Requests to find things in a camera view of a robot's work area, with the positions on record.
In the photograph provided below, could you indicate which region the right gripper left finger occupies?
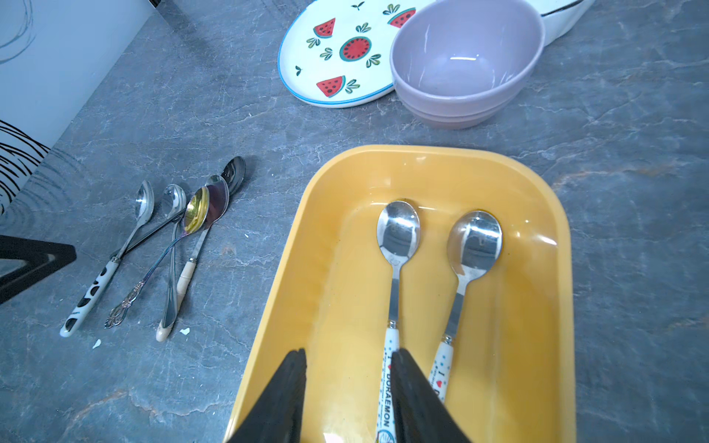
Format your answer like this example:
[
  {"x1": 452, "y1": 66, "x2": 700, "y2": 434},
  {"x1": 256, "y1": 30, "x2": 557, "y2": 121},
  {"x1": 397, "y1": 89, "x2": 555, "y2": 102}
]
[{"x1": 227, "y1": 348, "x2": 306, "y2": 443}]

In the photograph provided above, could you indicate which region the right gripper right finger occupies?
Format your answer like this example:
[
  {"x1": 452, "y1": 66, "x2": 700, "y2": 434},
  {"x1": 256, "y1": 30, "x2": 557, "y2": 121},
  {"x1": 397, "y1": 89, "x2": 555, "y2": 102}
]
[{"x1": 391, "y1": 348, "x2": 471, "y2": 443}]

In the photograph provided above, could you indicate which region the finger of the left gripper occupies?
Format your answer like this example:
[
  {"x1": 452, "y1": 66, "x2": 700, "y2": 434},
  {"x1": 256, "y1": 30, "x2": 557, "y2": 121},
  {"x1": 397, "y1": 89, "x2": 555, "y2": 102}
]
[{"x1": 1, "y1": 236, "x2": 77, "y2": 304}]

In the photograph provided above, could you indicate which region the cow pattern handle spoon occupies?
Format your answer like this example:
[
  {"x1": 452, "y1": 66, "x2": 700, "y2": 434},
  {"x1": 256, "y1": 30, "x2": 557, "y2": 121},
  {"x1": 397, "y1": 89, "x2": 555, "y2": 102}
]
[{"x1": 60, "y1": 180, "x2": 155, "y2": 338}]

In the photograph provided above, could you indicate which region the iridescent ornate spoon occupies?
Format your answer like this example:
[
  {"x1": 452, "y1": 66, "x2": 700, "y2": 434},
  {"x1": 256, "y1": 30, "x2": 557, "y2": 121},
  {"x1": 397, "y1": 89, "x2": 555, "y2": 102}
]
[{"x1": 105, "y1": 186, "x2": 210, "y2": 329}]

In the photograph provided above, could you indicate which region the dotted handle spoon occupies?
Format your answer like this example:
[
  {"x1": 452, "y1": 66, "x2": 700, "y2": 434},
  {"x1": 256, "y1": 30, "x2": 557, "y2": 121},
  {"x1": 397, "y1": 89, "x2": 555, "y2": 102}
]
[{"x1": 428, "y1": 210, "x2": 503, "y2": 402}]

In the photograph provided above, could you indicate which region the Doraemon handle spoon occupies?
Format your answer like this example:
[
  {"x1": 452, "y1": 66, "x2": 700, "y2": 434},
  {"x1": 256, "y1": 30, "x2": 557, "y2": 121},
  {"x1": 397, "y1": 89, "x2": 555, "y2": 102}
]
[{"x1": 376, "y1": 200, "x2": 421, "y2": 442}]

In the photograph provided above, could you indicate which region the purple bowl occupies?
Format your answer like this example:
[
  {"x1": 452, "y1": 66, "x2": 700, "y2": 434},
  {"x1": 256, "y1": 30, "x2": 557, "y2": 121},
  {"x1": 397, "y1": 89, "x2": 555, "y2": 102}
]
[{"x1": 390, "y1": 1, "x2": 546, "y2": 129}]

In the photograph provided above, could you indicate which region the watermelon pattern plate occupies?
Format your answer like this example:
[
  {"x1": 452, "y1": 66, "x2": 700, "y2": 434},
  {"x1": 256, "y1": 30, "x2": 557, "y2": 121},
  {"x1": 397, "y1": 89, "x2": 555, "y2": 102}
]
[{"x1": 278, "y1": 0, "x2": 430, "y2": 108}]

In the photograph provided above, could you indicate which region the white scalloped bowl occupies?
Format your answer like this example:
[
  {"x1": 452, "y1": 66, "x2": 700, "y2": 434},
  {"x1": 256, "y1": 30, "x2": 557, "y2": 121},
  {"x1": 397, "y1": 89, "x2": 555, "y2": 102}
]
[{"x1": 528, "y1": 0, "x2": 595, "y2": 46}]

